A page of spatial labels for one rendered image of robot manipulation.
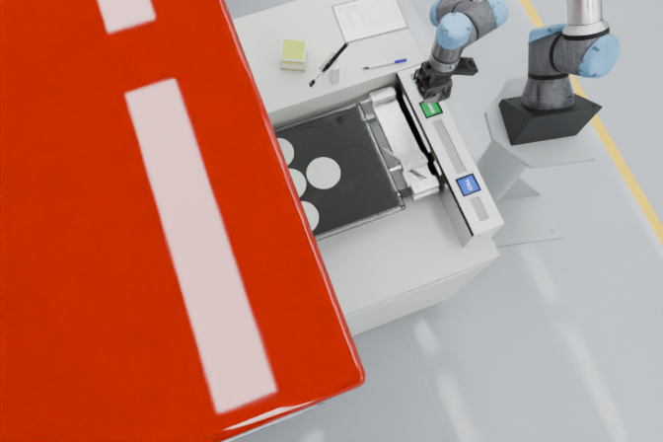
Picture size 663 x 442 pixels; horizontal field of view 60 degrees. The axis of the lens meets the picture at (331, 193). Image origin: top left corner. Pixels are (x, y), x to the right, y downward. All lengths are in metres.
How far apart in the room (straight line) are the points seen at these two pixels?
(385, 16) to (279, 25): 0.33
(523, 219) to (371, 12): 1.27
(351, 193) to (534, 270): 1.23
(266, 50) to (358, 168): 0.46
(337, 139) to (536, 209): 1.27
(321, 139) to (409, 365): 1.14
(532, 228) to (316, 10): 1.42
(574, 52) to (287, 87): 0.80
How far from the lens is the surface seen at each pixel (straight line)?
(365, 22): 1.90
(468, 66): 1.61
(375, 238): 1.74
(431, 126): 1.74
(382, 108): 1.84
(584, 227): 2.85
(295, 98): 1.75
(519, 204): 2.76
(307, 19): 1.90
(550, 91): 1.83
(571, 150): 1.99
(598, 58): 1.71
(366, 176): 1.72
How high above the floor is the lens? 2.49
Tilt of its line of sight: 70 degrees down
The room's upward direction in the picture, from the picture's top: 2 degrees clockwise
